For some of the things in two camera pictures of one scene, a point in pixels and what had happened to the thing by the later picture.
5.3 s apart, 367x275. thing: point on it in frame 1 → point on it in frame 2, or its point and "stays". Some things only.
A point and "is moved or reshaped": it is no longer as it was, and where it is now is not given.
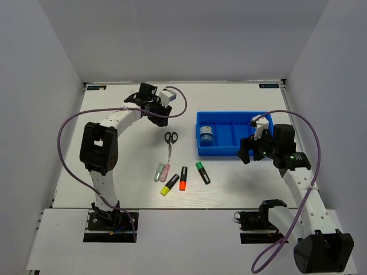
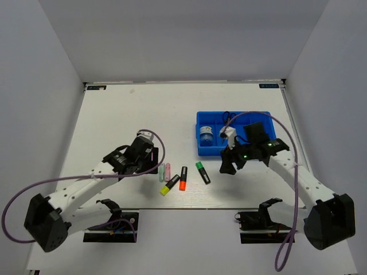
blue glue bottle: (206, 136) stays
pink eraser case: (164, 172) is moved or reshaped
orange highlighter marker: (182, 183) stays
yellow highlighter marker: (169, 185) stays
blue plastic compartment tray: (219, 133) stays
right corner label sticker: (269, 86) stays
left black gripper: (160, 121) → (151, 164)
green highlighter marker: (203, 172) stays
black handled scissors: (170, 139) → (226, 117)
